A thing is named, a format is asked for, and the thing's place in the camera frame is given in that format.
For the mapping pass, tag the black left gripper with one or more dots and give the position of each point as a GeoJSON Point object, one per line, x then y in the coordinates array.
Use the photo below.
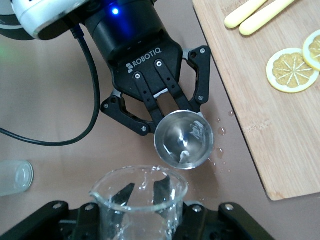
{"type": "Point", "coordinates": [130, 37]}

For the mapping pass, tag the lemon slice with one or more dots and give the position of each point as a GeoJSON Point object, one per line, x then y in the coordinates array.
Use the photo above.
{"type": "Point", "coordinates": [290, 71]}
{"type": "Point", "coordinates": [313, 50]}

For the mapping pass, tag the yellow plastic fork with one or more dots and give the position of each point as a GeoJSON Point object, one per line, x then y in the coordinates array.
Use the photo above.
{"type": "Point", "coordinates": [262, 21]}

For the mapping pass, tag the wooden cutting board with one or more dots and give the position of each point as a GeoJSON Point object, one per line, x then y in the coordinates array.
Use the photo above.
{"type": "Point", "coordinates": [250, 100]}

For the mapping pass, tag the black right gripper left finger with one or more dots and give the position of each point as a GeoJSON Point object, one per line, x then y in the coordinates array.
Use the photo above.
{"type": "Point", "coordinates": [50, 222]}

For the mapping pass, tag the green sleeved glass bottle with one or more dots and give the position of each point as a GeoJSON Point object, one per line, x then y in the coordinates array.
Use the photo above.
{"type": "Point", "coordinates": [15, 177]}

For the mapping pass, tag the yellow plastic knife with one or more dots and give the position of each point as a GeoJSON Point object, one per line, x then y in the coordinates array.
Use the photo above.
{"type": "Point", "coordinates": [242, 15]}

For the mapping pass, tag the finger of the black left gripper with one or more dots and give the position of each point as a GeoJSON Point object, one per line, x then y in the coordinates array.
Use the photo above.
{"type": "Point", "coordinates": [202, 75]}

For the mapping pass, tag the clear glass beaker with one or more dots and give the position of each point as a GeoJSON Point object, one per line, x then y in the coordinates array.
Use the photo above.
{"type": "Point", "coordinates": [140, 220]}

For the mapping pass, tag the steel jigger measuring cup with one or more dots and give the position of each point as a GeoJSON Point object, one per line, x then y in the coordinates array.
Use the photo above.
{"type": "Point", "coordinates": [175, 140]}

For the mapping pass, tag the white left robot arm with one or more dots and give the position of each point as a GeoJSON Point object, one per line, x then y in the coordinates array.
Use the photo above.
{"type": "Point", "coordinates": [10, 30]}

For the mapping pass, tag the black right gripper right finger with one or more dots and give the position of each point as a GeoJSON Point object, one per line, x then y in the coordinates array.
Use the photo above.
{"type": "Point", "coordinates": [220, 225]}

